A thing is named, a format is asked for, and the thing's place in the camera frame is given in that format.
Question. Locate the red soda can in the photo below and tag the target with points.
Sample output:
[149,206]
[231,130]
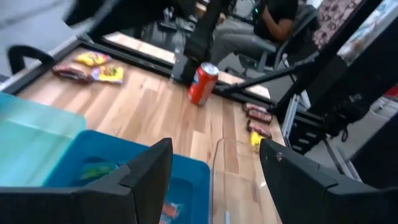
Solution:
[202,84]

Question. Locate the clear plastic bin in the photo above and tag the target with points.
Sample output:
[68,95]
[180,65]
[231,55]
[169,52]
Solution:
[236,186]

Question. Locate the black aluminium table frame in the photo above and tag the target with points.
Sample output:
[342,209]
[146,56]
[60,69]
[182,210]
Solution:
[130,60]

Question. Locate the green translucent plastic bin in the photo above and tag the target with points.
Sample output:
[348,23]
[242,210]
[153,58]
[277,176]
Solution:
[31,140]

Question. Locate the yellow pink candy bag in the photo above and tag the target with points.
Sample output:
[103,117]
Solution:
[108,74]

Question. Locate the grey office chair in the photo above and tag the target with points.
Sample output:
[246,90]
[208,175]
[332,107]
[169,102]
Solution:
[298,34]

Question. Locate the yellow purple candy bag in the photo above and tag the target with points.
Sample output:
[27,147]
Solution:
[93,58]

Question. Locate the blue plastic bin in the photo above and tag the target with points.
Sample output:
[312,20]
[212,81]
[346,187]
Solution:
[93,146]

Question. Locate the green candy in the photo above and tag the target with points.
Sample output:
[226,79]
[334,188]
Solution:
[97,170]

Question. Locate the patterned cloth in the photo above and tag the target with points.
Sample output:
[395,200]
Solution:
[332,18]

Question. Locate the black table clamp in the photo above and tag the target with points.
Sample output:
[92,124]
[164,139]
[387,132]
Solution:
[18,51]

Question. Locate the person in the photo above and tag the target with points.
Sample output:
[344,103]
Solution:
[273,18]

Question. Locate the brown red candy bar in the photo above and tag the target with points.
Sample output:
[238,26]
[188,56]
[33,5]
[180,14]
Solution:
[73,73]
[254,107]
[259,129]
[260,115]

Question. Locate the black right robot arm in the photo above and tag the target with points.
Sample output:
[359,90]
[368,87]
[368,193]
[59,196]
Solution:
[202,37]

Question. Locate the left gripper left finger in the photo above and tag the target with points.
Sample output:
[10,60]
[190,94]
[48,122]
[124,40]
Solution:
[93,205]

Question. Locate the silver metal bracket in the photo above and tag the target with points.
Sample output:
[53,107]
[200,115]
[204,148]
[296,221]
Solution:
[293,115]

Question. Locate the pink candy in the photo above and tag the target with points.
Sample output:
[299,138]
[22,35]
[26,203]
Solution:
[170,211]

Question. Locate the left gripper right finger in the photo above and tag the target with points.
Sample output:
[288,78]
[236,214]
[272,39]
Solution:
[311,199]

